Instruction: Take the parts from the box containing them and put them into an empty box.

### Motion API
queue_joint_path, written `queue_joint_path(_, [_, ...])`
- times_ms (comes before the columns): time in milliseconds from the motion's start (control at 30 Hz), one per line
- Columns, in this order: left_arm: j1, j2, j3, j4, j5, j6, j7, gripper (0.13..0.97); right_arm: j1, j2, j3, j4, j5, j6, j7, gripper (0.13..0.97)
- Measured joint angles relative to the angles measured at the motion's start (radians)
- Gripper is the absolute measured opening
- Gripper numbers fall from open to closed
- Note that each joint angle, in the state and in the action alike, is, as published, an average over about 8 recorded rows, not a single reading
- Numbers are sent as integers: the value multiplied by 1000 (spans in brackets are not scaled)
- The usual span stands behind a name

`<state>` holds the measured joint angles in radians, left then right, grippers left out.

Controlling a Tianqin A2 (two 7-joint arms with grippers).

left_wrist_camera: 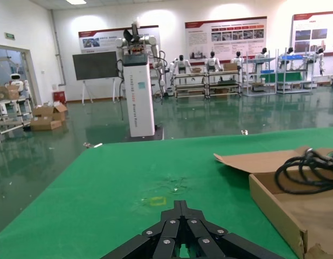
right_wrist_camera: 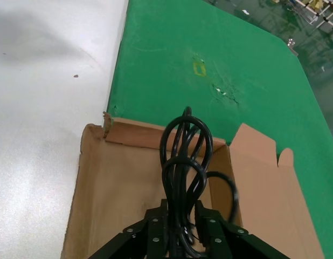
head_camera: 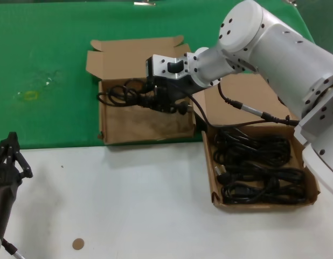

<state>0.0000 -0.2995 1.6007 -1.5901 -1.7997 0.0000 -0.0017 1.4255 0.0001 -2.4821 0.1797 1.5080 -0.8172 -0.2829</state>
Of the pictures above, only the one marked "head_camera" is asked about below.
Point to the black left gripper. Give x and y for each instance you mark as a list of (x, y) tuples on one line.
[(3, 197)]

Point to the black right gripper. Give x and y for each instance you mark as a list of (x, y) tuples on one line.
[(182, 87)]

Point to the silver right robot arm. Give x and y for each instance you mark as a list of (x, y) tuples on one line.
[(285, 54)]

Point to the cardboard box with oval hole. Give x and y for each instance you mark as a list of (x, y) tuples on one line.
[(145, 126)]

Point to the cardboard box with round hole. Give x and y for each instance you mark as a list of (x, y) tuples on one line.
[(236, 91)]

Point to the small white tape scrap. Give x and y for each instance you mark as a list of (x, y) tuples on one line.
[(48, 81)]

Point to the long metal clip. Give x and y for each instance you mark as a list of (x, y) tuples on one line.
[(145, 3)]

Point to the round brown paper sticker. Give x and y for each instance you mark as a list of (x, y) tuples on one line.
[(77, 244)]

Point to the green table cloth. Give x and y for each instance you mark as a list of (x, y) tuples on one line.
[(48, 40)]

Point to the small metal fixture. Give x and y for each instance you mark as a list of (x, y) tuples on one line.
[(290, 1)]

